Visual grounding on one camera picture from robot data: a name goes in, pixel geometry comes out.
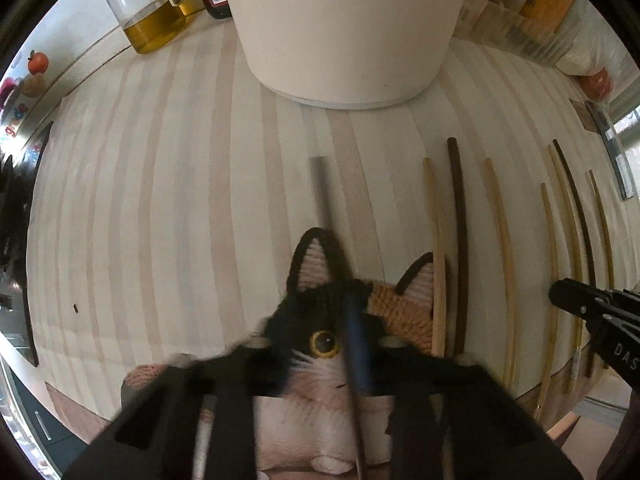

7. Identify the black stove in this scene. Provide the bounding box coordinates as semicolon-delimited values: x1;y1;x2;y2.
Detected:
0;120;56;368

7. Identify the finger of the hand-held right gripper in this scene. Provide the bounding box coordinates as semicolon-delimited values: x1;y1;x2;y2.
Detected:
612;287;640;311
548;277;618;322

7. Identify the white utensil holder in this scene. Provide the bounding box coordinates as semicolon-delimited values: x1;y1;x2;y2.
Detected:
218;0;476;109

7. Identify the orange round object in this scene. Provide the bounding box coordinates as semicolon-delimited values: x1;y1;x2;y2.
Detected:
582;67;615;103

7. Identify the clear plastic bin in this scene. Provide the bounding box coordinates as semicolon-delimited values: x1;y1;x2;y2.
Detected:
452;0;583;68

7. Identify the white plastic bag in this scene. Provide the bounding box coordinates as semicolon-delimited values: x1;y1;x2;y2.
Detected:
555;0;640;78

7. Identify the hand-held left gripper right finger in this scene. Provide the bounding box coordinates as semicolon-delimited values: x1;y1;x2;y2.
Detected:
344;299;583;480

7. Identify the knife on table edge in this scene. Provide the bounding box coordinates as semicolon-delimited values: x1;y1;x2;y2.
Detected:
585;101;635;202

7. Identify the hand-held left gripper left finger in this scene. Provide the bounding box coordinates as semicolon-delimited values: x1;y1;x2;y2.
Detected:
65;342;290;480

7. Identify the glass oil bottle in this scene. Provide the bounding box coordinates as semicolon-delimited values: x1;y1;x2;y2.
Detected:
91;0;198;55

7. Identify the dark wooden chopstick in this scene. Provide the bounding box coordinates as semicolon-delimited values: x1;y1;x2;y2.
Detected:
307;156;368;480
446;136;470;361
552;139;597;381

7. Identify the knitted cat mat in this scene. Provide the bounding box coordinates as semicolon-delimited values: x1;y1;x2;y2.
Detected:
120;227;451;480

